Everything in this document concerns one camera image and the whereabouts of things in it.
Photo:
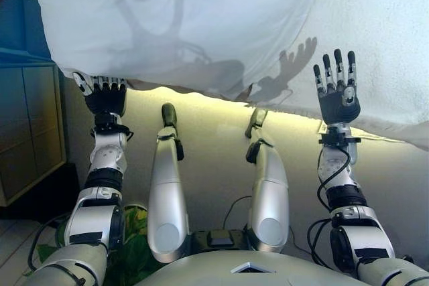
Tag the white textured fringed throw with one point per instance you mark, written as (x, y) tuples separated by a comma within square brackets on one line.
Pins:
[(395, 128)]

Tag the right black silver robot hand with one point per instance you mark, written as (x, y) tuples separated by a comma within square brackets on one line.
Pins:
[(336, 106)]

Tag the silver robot torso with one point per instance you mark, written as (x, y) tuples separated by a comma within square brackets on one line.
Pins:
[(251, 271)]

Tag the white duvet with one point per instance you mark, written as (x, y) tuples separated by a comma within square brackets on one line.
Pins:
[(218, 14)]

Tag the wooden nightstand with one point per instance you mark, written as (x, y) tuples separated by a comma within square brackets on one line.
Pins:
[(33, 125)]

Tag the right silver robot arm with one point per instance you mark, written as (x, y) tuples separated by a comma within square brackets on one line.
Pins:
[(362, 235)]

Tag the green leafy plant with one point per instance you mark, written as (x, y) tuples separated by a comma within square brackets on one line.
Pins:
[(134, 242)]

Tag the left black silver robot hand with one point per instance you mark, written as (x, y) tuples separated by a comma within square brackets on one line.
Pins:
[(105, 96)]

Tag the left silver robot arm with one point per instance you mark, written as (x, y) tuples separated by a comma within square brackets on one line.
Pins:
[(97, 219)]

